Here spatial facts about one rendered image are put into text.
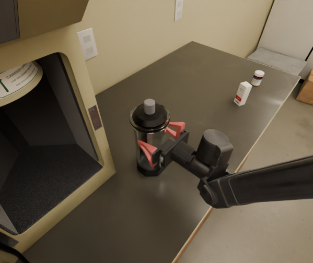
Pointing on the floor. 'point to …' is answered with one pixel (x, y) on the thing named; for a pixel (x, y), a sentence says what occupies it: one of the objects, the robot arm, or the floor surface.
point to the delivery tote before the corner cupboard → (278, 60)
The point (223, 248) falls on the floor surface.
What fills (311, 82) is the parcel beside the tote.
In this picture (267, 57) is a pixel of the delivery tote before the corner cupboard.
